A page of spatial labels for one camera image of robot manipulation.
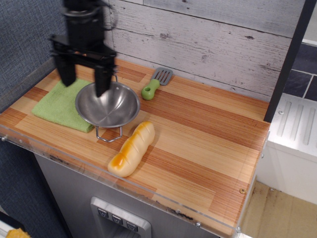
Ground yellow object at corner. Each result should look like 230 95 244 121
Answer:
6 229 31 238

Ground toy bread loaf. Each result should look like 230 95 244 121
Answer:
107 121 156 178

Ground white grooved side unit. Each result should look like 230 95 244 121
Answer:
256 94 317 204

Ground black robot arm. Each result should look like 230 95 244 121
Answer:
50 0 116 97

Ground clear acrylic table guard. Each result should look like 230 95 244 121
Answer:
0 126 240 238

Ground green folded cloth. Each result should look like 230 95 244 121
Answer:
31 79 94 133

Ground green-handled grey toy spatula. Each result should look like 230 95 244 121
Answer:
141 67 173 101

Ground right dark vertical post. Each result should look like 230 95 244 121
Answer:
264 0 317 122

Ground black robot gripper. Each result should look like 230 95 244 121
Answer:
51 9 116 97

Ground grey cabinet button panel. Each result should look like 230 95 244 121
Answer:
90 196 152 238

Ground steel two-handled frying pan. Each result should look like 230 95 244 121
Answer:
75 77 141 142

